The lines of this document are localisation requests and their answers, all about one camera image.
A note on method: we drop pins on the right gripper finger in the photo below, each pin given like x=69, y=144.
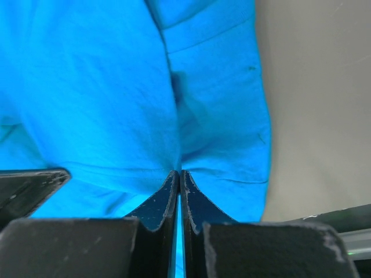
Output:
x=215, y=245

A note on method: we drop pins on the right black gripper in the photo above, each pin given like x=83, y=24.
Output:
x=141, y=244

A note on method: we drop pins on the blue t shirt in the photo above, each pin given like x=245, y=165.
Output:
x=121, y=93

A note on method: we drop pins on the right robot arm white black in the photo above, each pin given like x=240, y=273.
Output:
x=347, y=226

